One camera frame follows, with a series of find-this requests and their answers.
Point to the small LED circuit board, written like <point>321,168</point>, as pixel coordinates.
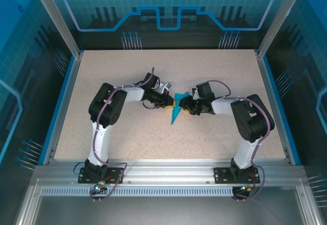
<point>247,188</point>
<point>99,187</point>

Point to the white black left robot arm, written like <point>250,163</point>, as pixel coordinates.
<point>132,93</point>

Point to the blue table edge strip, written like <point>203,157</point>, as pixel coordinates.
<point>59,102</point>
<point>278,102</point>

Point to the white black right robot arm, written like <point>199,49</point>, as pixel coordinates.
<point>222,106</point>

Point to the blue printed enclosure panel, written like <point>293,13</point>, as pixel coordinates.
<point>166,38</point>
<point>20,81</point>
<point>306,81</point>

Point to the aluminium frame beam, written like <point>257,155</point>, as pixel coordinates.
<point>166,171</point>

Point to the teal cloth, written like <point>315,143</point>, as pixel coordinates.
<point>176,113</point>

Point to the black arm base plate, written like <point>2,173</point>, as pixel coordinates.
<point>222,175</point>
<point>115,175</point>

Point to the aluminium corner post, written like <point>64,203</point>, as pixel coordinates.
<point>61,23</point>
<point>278,18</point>

